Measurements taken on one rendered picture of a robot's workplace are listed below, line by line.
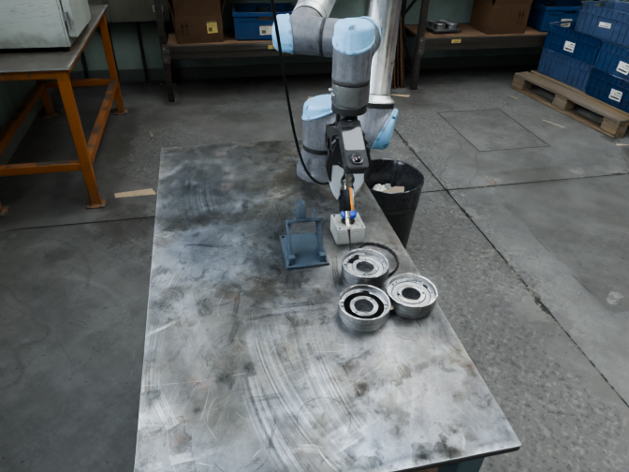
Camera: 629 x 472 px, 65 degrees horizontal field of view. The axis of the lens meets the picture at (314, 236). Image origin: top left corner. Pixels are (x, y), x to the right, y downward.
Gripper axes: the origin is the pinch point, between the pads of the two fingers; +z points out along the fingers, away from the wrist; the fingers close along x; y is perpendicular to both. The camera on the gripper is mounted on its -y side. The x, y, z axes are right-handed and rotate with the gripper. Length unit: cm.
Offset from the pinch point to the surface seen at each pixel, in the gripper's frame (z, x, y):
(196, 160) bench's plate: 17, 34, 55
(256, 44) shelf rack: 52, -10, 326
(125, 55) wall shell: 74, 102, 384
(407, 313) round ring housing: 14.4, -7.9, -23.5
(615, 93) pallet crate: 73, -280, 237
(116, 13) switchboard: 34, 99, 360
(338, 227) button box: 12.1, -0.2, 5.3
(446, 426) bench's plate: 17, -6, -48
